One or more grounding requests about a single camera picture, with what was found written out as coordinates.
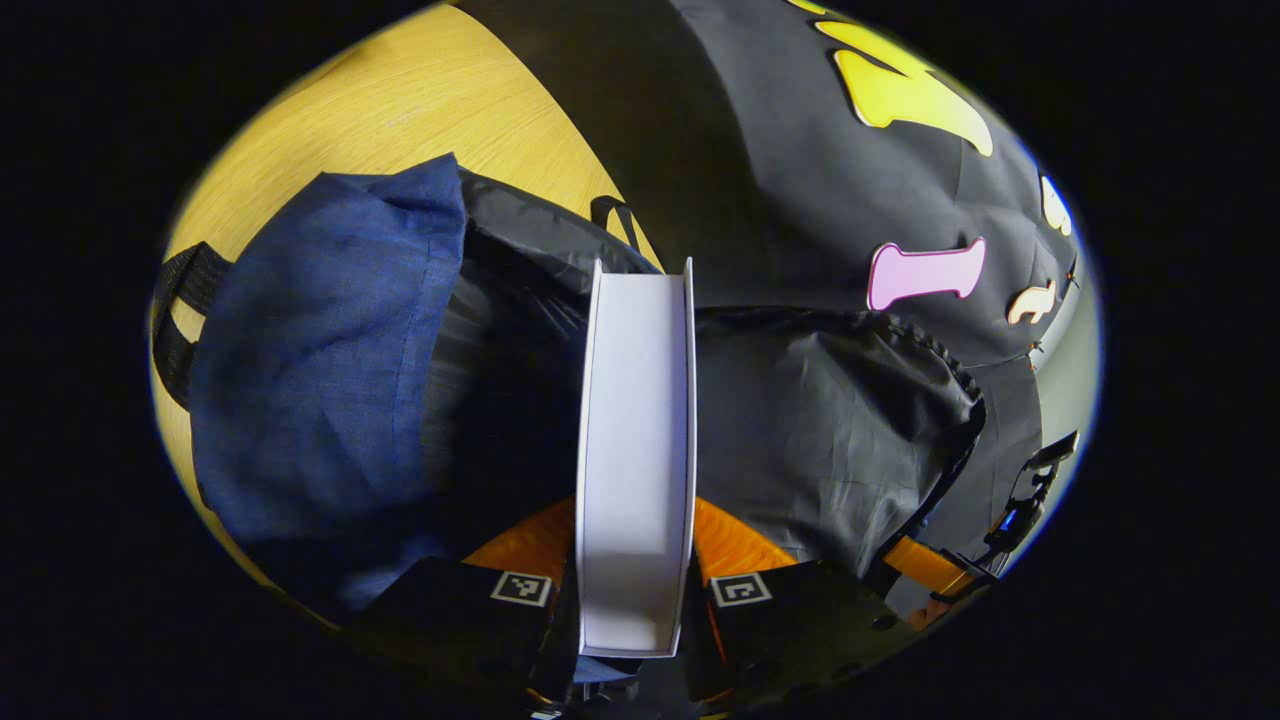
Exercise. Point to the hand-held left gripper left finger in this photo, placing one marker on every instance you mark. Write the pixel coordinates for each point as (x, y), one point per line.
(450, 610)

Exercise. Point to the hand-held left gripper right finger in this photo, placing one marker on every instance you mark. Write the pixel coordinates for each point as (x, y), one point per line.
(800, 620)

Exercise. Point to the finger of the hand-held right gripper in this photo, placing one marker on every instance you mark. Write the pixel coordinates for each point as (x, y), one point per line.
(925, 565)

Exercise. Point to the thick white book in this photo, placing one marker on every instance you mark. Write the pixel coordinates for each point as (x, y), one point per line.
(635, 450)

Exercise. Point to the blue schoolbag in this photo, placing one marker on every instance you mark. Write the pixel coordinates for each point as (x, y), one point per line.
(320, 360)

